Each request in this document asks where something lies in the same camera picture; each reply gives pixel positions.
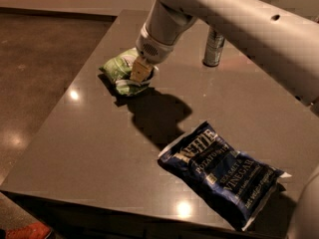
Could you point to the silver drink can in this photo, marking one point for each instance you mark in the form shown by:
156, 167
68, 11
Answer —
213, 49

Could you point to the green jalapeno chip bag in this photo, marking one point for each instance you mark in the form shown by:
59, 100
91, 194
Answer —
118, 71

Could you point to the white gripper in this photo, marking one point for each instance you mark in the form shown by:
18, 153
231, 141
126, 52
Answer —
154, 49

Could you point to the red shoe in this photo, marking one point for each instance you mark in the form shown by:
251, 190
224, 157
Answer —
33, 231

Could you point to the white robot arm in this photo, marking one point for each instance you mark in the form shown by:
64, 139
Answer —
282, 44

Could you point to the blue Kettle vinegar chip bag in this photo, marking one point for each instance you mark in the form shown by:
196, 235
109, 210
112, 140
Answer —
232, 183

